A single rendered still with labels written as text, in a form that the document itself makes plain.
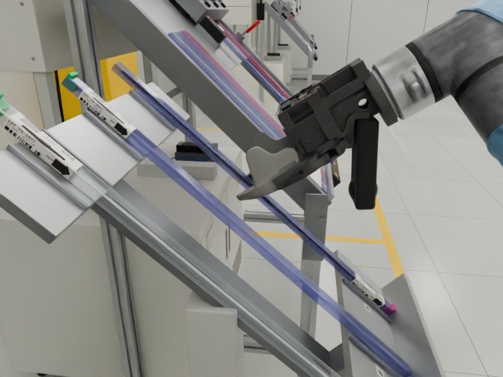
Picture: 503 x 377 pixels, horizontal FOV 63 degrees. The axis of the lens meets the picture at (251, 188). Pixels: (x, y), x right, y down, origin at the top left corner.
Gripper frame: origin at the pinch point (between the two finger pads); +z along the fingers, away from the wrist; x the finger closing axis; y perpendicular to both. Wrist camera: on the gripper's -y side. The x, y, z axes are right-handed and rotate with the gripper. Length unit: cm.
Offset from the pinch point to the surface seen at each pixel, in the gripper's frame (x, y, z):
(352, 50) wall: -700, -76, -63
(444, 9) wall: -696, -98, -214
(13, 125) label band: 22.6, 19.8, 5.3
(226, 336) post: 13.7, -10.1, 8.2
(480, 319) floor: -90, -120, -20
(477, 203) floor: -202, -140, -55
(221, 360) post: 13.7, -12.8, 10.7
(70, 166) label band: 22.5, 15.0, 3.7
